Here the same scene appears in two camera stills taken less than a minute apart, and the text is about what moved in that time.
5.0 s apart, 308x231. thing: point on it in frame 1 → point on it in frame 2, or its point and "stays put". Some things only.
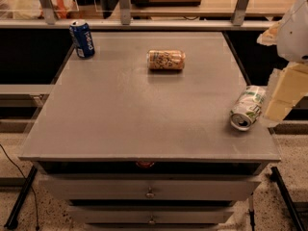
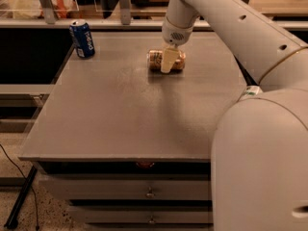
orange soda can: [166, 60] stays put
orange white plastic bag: [24, 3] stays put
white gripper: [295, 33] → [174, 36]
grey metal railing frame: [125, 21] stays put
